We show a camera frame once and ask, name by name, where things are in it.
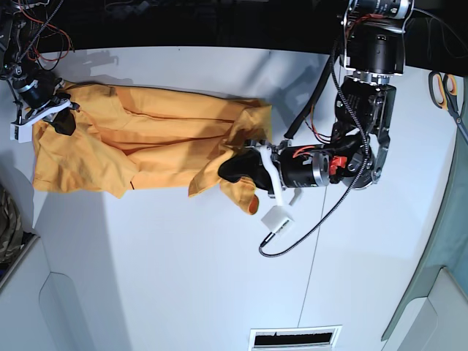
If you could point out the camouflage cloth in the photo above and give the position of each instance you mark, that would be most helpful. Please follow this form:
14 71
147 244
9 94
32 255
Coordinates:
11 228

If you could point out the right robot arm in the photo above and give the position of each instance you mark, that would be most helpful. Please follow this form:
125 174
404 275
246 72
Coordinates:
22 26

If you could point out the orange handled scissors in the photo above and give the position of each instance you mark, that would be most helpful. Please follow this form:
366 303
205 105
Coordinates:
443 91

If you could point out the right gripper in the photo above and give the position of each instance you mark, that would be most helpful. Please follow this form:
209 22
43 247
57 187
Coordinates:
41 89

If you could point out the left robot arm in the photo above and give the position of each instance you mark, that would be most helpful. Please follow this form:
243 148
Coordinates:
365 56

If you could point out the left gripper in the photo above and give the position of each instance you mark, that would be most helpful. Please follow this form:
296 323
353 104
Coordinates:
298 166

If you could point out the yellow orange t-shirt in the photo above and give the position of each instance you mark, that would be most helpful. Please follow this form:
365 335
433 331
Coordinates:
130 137

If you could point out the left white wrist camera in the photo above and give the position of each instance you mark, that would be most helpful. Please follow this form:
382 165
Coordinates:
277 219

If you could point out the white floor vent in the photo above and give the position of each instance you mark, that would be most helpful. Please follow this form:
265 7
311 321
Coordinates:
313 338

